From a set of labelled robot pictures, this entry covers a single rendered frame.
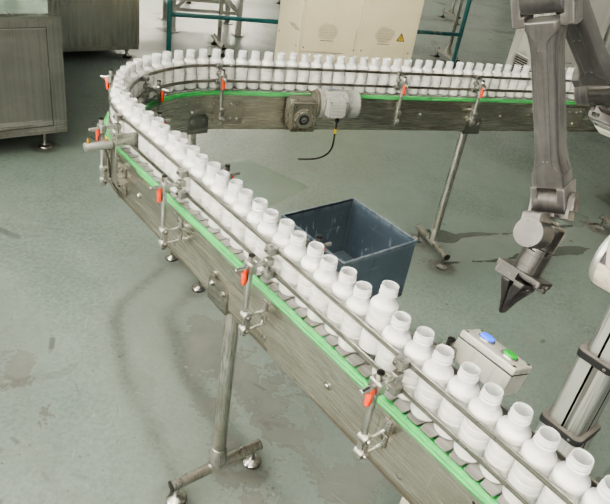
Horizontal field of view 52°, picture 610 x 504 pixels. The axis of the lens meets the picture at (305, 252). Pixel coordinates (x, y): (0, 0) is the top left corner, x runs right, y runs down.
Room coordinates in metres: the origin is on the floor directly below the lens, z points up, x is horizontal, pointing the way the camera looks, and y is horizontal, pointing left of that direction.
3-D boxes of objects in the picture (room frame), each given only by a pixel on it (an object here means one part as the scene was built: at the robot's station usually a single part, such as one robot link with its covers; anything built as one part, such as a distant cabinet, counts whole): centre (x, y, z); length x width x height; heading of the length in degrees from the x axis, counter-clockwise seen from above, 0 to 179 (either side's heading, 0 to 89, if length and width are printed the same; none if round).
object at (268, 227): (1.36, 0.10, 1.08); 0.06 x 0.06 x 0.17
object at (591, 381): (1.32, -0.82, 0.74); 0.11 x 0.11 x 0.40; 42
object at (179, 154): (1.71, 0.41, 1.08); 0.06 x 0.06 x 0.17
